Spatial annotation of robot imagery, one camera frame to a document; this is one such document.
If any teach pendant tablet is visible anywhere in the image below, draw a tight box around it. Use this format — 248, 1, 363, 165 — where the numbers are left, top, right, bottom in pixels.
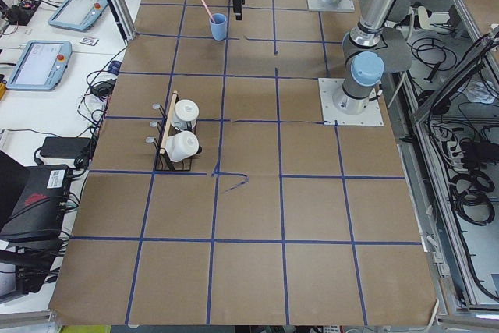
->
48, 0, 108, 31
6, 40, 73, 91

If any white mug near rack end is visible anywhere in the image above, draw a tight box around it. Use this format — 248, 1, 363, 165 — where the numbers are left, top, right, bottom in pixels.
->
166, 130, 200, 162

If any pink chopstick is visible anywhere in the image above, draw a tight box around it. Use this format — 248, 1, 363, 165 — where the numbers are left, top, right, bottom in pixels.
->
200, 0, 216, 24

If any lower teach pendant tablet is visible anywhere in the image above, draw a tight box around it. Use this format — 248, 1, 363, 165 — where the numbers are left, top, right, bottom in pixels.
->
6, 40, 73, 91

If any wooden rack dowel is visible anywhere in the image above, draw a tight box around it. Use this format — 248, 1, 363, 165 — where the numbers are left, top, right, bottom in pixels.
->
159, 90, 179, 155

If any light blue plastic cup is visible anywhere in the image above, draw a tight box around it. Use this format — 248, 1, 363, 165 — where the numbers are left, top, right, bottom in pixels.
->
210, 13, 227, 41

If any grey office chair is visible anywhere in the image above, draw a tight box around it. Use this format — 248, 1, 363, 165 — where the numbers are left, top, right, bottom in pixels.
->
376, 0, 432, 75

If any white mug rack end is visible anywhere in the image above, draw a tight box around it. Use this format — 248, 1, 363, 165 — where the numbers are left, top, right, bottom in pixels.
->
172, 99, 200, 131
166, 130, 200, 162

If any black wire mug rack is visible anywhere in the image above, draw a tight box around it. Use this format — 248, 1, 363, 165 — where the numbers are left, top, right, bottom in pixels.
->
150, 99, 202, 172

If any white mug far rack end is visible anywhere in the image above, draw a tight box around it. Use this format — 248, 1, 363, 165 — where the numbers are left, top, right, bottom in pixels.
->
172, 99, 200, 131

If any upper teach pendant tablet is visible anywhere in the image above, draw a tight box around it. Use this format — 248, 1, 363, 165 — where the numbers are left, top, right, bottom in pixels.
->
48, 0, 108, 31

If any black power adapter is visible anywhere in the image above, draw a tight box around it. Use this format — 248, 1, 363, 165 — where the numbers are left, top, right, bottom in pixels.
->
39, 137, 90, 159

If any black computer box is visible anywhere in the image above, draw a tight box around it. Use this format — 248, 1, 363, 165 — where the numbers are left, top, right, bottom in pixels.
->
1, 152, 73, 248

